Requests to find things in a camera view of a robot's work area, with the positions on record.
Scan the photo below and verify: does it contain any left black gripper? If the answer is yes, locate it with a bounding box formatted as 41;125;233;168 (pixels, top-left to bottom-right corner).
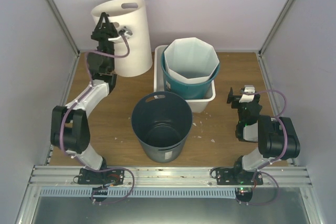
91;13;118;70

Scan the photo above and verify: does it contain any white cylindrical bin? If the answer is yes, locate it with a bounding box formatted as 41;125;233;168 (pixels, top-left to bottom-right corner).
91;0;152;77

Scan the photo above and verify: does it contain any dark grey round bin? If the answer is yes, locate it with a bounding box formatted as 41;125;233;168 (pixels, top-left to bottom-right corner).
131;91;193;163

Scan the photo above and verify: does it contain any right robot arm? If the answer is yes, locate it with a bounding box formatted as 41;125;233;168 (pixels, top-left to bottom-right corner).
227;85;300;185

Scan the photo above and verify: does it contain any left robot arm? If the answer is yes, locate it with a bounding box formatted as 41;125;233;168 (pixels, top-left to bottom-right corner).
50;12;118;184

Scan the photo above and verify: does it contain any white rectangular tub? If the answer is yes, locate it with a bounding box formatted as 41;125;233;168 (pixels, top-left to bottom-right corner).
153;45;216;113

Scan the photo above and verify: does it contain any teal round bin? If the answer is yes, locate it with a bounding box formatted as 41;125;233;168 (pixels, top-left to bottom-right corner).
160;46;221;100

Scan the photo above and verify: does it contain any white faceted bin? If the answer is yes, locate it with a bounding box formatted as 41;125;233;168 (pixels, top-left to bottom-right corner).
164;37;219;84

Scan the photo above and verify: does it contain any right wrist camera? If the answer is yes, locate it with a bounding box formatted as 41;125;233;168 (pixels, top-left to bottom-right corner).
239;85;255;103

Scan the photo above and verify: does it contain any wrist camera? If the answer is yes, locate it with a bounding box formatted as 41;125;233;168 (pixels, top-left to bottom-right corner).
239;85;255;103
108;26;133;44

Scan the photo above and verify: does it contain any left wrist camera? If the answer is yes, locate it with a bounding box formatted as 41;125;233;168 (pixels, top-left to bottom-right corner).
108;26;133;44

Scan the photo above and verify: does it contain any left aluminium frame post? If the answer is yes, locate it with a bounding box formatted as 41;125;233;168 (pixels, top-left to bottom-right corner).
45;0;80;57

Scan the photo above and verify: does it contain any aluminium frame post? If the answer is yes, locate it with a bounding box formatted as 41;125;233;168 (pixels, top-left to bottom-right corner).
45;0;80;57
257;0;313;57

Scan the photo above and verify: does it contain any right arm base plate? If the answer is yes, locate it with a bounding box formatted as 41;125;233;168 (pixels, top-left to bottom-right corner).
209;167;264;186

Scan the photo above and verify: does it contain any right aluminium frame post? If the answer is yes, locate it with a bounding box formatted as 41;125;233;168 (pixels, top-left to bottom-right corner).
257;0;313;57

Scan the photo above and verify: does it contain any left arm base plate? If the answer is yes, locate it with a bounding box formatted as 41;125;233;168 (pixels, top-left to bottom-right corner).
73;168;124;187

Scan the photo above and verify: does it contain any grey slotted cable duct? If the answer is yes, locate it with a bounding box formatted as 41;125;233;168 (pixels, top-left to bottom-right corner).
40;187;236;199

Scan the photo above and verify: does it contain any aluminium front rail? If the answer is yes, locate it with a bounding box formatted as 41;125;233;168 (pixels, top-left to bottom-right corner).
28;166;312;188

